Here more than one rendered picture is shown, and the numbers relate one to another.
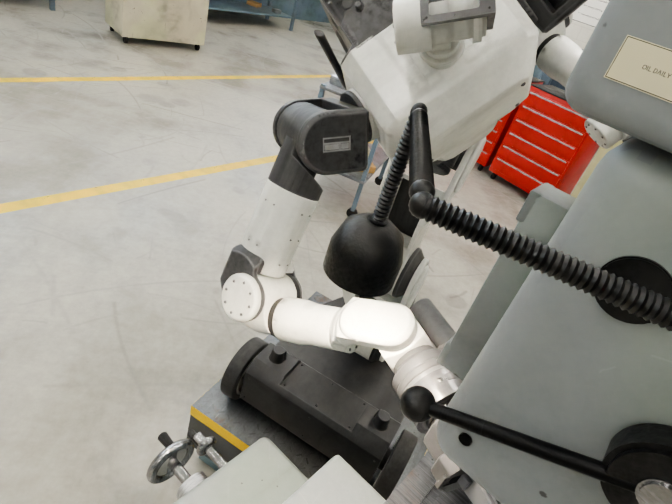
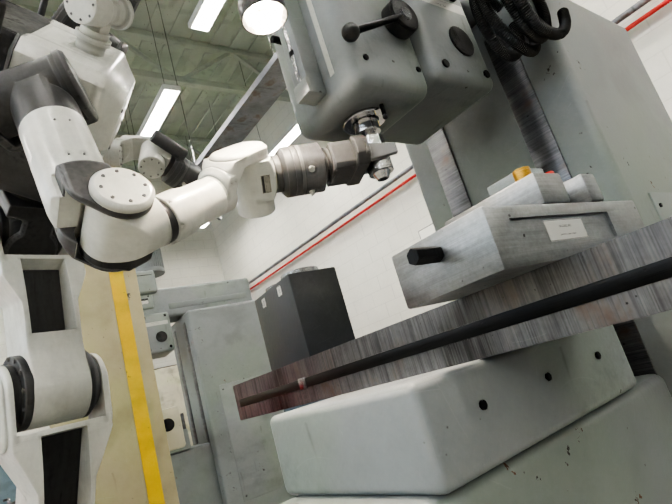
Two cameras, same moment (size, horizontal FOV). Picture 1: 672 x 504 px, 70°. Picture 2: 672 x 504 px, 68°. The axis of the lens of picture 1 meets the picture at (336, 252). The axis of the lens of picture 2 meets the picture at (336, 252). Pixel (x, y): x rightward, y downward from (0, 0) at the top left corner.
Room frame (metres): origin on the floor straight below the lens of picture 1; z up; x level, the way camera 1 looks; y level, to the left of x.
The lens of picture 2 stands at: (0.17, 0.59, 0.87)
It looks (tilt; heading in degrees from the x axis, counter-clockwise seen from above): 14 degrees up; 289
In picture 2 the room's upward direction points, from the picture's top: 16 degrees counter-clockwise
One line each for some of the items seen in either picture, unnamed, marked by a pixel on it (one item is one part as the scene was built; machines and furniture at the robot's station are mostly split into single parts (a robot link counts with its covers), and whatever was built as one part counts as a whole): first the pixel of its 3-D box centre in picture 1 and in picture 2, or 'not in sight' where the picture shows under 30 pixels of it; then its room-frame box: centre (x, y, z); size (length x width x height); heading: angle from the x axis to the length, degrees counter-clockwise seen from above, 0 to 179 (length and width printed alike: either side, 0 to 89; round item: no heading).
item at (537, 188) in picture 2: not in sight; (503, 212); (0.17, -0.09, 1.02); 0.15 x 0.06 x 0.04; 147
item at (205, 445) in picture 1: (216, 457); not in sight; (0.73, 0.13, 0.51); 0.22 x 0.06 x 0.06; 59
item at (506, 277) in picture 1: (503, 291); (297, 48); (0.40, -0.16, 1.45); 0.04 x 0.04 x 0.21; 59
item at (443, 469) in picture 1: (455, 426); (329, 166); (0.42, -0.21, 1.23); 0.13 x 0.12 x 0.10; 124
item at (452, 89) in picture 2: not in sight; (410, 64); (0.24, -0.43, 1.47); 0.24 x 0.19 x 0.26; 149
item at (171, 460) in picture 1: (180, 472); not in sight; (0.60, 0.17, 0.63); 0.16 x 0.12 x 0.12; 59
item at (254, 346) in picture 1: (246, 367); not in sight; (1.05, 0.15, 0.50); 0.20 x 0.05 x 0.20; 162
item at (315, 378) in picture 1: (359, 348); not in sight; (1.20, -0.18, 0.59); 0.64 x 0.52 x 0.33; 162
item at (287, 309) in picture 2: not in sight; (301, 319); (0.67, -0.47, 1.03); 0.22 x 0.12 x 0.20; 142
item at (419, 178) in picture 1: (420, 152); not in sight; (0.30, -0.03, 1.58); 0.17 x 0.01 x 0.01; 2
